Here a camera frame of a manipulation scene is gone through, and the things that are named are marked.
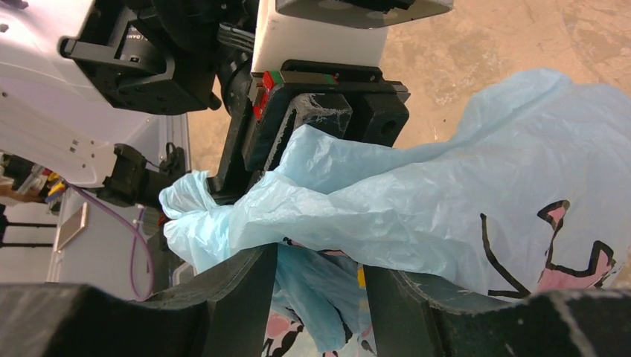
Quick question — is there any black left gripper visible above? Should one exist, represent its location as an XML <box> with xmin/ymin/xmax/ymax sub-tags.
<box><xmin>207</xmin><ymin>59</ymin><xmax>411</xmax><ymax>205</ymax></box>

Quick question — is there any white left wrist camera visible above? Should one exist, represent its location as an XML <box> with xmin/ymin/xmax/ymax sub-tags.
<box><xmin>252</xmin><ymin>0</ymin><xmax>454</xmax><ymax>73</ymax></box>

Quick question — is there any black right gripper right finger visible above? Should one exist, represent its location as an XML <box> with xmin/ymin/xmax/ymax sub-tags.
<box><xmin>365</xmin><ymin>266</ymin><xmax>630</xmax><ymax>356</ymax></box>

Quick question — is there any light blue printed plastic bag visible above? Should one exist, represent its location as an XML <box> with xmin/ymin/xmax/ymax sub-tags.
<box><xmin>159</xmin><ymin>68</ymin><xmax>630</xmax><ymax>356</ymax></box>

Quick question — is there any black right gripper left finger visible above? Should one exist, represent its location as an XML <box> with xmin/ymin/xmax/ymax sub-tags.
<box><xmin>1</xmin><ymin>245</ymin><xmax>278</xmax><ymax>356</ymax></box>

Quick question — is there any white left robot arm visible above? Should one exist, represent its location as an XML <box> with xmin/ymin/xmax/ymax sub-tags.
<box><xmin>1</xmin><ymin>1</ymin><xmax>452</xmax><ymax>208</ymax></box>

